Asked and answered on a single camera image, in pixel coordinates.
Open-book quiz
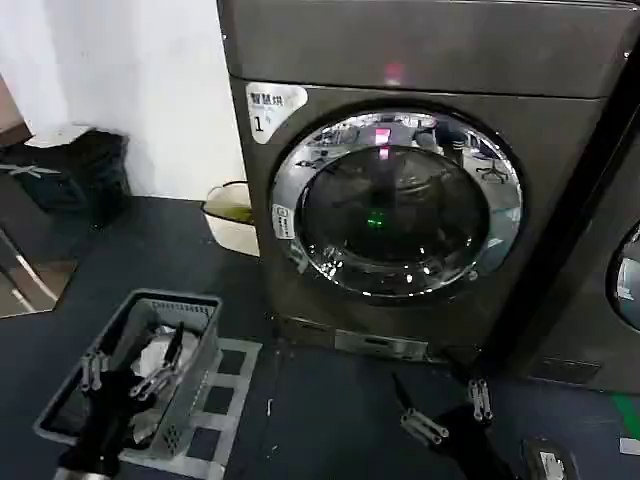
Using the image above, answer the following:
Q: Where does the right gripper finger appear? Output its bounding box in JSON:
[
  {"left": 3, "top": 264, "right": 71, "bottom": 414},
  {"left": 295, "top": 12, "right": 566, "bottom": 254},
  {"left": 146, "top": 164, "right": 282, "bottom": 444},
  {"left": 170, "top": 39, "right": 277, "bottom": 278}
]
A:
[
  {"left": 452, "top": 349, "right": 495, "bottom": 427},
  {"left": 391, "top": 371, "right": 450, "bottom": 445}
]

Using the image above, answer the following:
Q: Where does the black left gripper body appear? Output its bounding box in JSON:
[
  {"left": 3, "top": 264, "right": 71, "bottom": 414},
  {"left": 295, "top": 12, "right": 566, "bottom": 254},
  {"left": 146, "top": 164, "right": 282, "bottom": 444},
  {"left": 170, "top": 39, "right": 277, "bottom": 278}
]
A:
[{"left": 63, "top": 370, "right": 147, "bottom": 476}]

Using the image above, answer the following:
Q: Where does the black bin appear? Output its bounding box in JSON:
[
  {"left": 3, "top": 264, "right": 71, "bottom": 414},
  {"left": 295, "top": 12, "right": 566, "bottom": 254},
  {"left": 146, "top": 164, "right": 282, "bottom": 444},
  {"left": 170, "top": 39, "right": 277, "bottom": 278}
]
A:
[{"left": 63, "top": 127, "right": 132, "bottom": 229}]

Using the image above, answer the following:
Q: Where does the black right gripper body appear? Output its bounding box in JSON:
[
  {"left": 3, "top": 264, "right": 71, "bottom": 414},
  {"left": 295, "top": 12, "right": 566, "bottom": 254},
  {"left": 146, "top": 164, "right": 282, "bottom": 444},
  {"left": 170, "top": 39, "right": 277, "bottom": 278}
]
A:
[{"left": 442, "top": 403, "right": 532, "bottom": 480}]

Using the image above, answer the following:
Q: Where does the white plastic basin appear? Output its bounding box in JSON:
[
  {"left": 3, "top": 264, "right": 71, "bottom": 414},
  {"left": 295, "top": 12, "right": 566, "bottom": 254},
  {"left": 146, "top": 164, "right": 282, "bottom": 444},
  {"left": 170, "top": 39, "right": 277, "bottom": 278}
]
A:
[{"left": 201, "top": 180, "right": 262, "bottom": 259}]

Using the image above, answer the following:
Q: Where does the round glass dryer door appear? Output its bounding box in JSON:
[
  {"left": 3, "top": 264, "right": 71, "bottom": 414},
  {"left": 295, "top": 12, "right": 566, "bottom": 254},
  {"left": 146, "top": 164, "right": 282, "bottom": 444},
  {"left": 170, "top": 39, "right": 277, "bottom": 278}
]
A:
[{"left": 267, "top": 107, "right": 526, "bottom": 307}]

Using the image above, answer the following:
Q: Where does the brown wooden desk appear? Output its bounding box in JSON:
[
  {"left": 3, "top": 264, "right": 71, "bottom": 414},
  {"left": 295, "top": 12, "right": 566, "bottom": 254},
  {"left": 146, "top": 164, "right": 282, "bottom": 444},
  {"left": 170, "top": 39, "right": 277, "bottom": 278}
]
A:
[{"left": 0, "top": 73, "right": 37, "bottom": 147}]

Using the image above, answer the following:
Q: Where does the grey front-load dryer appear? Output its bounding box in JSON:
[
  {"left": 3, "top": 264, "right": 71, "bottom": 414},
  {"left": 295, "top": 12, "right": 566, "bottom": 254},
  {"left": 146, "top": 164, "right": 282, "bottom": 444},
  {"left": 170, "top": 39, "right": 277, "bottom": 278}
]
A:
[{"left": 217, "top": 0, "right": 634, "bottom": 365}]

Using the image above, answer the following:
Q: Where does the small white door label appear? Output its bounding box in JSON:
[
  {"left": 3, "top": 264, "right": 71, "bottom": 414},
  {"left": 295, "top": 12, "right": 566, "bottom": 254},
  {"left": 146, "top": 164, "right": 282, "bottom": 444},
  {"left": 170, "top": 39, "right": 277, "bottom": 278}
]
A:
[{"left": 271, "top": 203, "right": 294, "bottom": 243}]

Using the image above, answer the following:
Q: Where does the grey plastic laundry basket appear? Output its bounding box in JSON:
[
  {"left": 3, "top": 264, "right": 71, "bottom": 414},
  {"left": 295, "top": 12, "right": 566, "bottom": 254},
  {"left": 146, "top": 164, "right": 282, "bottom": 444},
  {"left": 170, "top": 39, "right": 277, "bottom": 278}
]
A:
[{"left": 32, "top": 288, "right": 224, "bottom": 464}]

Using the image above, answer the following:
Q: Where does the white numbered dryer sticker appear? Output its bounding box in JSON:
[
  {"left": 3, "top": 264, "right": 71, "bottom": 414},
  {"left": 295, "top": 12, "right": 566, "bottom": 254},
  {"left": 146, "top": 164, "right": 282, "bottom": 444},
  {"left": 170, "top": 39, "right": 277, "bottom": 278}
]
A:
[{"left": 244, "top": 82, "right": 309, "bottom": 146}]

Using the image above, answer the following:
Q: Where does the grey grid floor mat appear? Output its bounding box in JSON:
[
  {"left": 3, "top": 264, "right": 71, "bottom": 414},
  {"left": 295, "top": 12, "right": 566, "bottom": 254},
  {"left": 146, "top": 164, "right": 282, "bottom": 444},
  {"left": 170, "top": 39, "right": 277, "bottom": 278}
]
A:
[{"left": 122, "top": 337, "right": 262, "bottom": 472}]

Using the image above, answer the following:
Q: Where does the white cloth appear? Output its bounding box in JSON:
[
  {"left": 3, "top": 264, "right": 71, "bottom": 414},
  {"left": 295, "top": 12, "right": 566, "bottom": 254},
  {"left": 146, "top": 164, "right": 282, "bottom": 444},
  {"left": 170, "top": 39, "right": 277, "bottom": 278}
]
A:
[{"left": 130, "top": 323, "right": 202, "bottom": 382}]

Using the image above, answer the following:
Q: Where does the grey dryer with dark edge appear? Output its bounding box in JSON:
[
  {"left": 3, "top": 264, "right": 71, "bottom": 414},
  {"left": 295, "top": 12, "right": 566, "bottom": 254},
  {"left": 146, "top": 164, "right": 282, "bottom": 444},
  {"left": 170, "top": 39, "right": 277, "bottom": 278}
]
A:
[{"left": 527, "top": 84, "right": 640, "bottom": 397}]

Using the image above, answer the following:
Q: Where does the round chrome-rimmed dryer door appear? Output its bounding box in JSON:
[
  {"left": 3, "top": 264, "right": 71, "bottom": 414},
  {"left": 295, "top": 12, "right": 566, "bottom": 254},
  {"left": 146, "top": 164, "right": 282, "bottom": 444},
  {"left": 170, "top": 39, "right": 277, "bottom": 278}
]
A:
[{"left": 603, "top": 223, "right": 640, "bottom": 335}]

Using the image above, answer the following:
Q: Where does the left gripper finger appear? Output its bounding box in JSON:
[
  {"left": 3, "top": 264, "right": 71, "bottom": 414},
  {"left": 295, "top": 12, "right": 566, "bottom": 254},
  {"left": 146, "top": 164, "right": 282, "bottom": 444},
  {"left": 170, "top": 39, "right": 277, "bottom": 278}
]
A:
[
  {"left": 129, "top": 321, "right": 185, "bottom": 400},
  {"left": 79, "top": 347, "right": 112, "bottom": 394}
]

